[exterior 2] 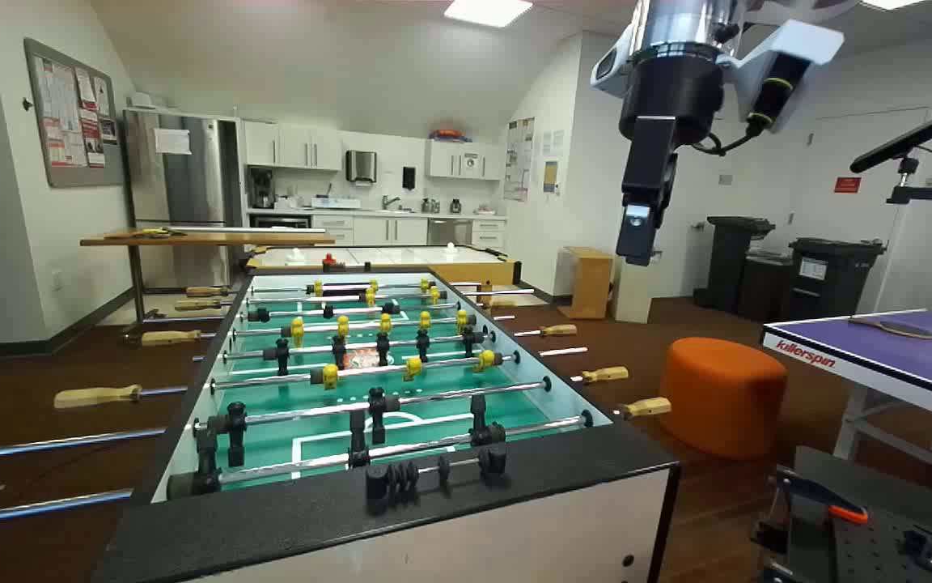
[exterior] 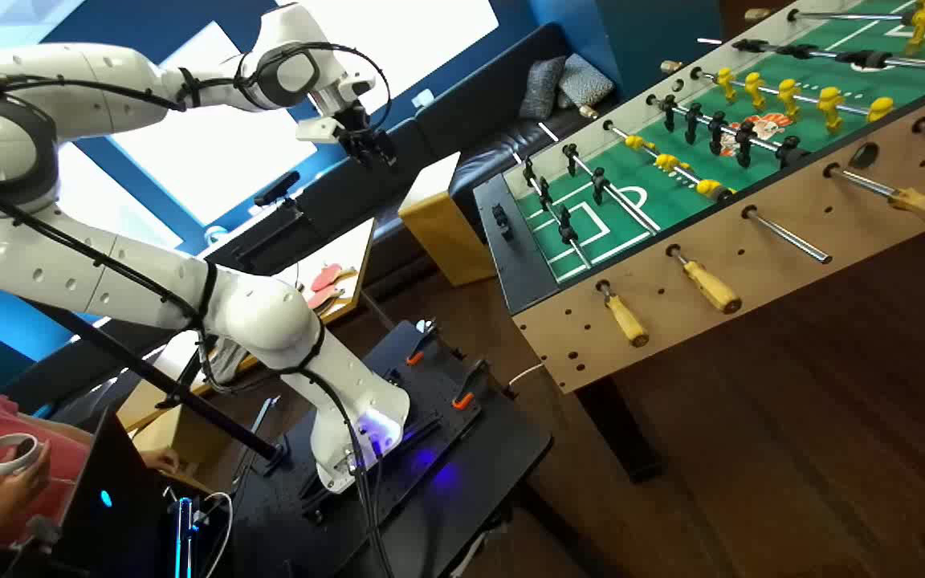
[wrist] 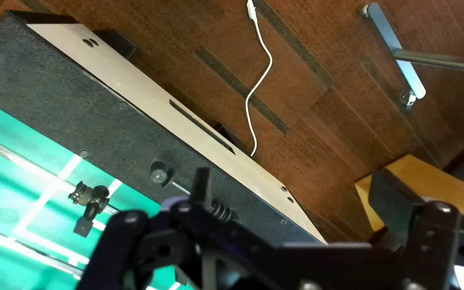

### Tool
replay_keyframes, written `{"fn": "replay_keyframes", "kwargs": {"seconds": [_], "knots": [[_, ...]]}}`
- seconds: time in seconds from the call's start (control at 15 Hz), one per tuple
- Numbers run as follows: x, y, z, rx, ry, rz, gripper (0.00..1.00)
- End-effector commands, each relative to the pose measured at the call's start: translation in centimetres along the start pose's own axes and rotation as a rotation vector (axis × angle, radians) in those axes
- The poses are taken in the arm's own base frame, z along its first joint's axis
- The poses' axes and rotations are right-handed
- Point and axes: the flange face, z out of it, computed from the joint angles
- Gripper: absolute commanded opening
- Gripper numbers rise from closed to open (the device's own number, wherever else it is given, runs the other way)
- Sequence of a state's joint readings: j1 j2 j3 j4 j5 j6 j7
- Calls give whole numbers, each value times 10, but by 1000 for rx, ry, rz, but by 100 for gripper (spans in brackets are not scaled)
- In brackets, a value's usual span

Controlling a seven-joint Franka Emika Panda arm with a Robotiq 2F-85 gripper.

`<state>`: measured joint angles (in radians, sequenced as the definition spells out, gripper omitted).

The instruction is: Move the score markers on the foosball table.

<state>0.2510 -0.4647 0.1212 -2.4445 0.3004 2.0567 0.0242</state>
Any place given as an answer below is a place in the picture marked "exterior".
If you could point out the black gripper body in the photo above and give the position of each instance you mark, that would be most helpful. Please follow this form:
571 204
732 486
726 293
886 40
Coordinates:
364 140

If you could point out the black score markers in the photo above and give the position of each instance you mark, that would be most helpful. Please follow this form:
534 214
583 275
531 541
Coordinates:
503 221

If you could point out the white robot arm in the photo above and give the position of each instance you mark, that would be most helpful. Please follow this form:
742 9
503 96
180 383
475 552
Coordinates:
64 91

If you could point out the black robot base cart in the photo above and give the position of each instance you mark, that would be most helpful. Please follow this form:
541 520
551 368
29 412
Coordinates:
462 454

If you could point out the wooden foosball table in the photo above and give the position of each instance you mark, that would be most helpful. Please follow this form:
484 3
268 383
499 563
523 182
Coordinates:
768 161

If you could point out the yellow wooden box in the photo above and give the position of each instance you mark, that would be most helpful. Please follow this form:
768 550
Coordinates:
442 229

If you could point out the grey cushion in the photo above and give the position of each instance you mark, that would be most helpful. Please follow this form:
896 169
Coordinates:
541 87

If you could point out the black table leg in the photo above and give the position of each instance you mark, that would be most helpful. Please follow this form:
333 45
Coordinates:
620 429

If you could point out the black laptop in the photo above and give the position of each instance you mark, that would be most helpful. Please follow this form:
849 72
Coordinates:
113 526

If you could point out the white VR controller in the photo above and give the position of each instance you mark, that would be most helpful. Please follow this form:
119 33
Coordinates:
18 454

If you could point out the person in red shirt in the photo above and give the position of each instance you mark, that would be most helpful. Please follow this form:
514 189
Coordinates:
38 465

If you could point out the black camera pole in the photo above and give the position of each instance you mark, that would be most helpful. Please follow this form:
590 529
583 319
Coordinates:
177 392

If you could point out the yellow rod handle left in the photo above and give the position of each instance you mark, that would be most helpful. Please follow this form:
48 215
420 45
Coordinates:
632 333

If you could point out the yellow rod handle middle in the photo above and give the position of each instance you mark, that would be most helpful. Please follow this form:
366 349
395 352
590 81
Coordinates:
711 287

